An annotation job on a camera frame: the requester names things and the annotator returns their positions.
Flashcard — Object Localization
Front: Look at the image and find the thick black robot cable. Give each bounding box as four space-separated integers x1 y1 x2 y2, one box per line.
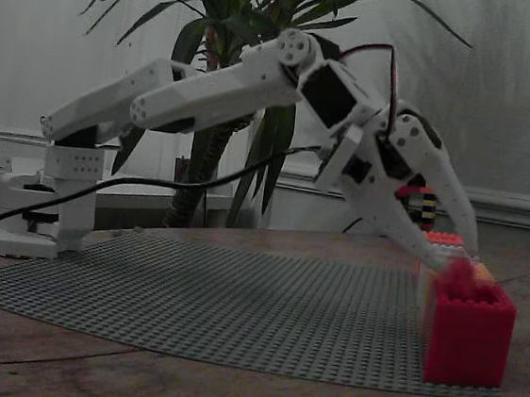
0 111 323 271

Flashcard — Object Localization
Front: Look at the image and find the red black servo wire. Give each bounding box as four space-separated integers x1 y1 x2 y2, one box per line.
332 39 406 136

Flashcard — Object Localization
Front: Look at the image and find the green yucca plant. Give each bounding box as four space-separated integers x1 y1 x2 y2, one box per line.
57 0 479 257

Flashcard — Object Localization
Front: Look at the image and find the red Lego brick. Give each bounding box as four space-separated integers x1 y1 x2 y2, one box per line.
435 255 478 298

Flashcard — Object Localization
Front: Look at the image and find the orange lego box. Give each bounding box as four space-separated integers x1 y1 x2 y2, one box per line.
418 256 499 344

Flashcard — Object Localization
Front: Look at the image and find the grey Lego baseplate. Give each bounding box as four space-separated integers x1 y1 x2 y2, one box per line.
0 215 517 397

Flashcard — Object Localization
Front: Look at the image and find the striped Lego tower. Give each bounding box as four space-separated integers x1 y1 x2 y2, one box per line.
396 183 439 235

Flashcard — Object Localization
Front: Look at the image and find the grey lego box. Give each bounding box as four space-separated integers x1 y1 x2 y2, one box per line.
415 240 483 307

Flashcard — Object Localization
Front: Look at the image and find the thin dark cable on table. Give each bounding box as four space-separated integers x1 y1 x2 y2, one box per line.
0 334 146 389

